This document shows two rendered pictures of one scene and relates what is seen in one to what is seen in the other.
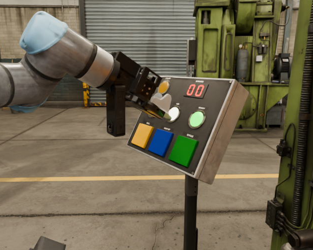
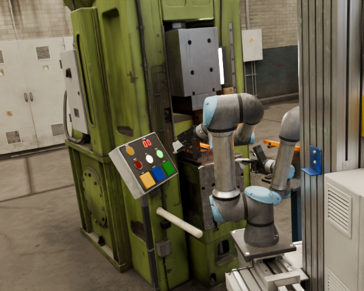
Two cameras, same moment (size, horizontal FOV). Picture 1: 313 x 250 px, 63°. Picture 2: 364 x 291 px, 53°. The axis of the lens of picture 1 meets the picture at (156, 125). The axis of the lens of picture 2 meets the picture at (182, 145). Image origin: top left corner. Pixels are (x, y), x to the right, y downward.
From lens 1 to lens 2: 2.27 m
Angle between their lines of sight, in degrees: 106
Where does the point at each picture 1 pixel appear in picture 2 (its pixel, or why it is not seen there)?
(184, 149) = (169, 167)
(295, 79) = (144, 127)
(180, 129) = (158, 162)
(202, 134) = (166, 157)
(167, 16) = not seen: outside the picture
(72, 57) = not seen: hidden behind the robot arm
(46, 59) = not seen: hidden behind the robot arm
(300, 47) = (143, 115)
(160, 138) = (158, 171)
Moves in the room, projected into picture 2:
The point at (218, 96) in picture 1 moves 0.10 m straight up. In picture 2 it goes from (156, 141) to (155, 124)
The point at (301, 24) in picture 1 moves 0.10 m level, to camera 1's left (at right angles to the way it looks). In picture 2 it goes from (141, 106) to (145, 107)
